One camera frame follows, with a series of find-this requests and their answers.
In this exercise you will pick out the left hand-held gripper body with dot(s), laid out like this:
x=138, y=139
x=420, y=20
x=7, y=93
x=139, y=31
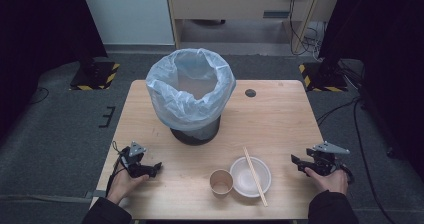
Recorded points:
x=134, y=157

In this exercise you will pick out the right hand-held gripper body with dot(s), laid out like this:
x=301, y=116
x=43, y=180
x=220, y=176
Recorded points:
x=328, y=157

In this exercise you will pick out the person's right hand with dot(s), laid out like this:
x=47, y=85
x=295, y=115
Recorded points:
x=330, y=181

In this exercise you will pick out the person's left hand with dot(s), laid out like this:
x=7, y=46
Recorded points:
x=124, y=184

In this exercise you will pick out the wooden chopstick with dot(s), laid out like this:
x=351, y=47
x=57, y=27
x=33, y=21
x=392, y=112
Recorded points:
x=255, y=176

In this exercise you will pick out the black trash can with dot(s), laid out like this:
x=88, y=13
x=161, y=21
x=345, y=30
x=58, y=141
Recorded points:
x=196, y=135

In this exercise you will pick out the white disposable bowl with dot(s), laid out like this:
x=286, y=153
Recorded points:
x=245, y=180

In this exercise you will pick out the brown paper cup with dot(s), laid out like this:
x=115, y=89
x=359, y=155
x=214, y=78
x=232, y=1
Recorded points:
x=221, y=182

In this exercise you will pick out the black stand base striped tape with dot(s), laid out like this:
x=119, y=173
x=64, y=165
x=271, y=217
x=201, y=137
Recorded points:
x=321, y=79
x=95, y=75

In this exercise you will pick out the translucent white trash bag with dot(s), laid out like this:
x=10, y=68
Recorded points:
x=190, y=84

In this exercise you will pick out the dark curtain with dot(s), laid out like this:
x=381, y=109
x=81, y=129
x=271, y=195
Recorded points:
x=386, y=50
x=40, y=44

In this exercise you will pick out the light wooden cabinet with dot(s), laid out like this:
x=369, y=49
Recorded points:
x=233, y=0

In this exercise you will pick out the black comb-shaped bracket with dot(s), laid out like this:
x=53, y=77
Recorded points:
x=107, y=117

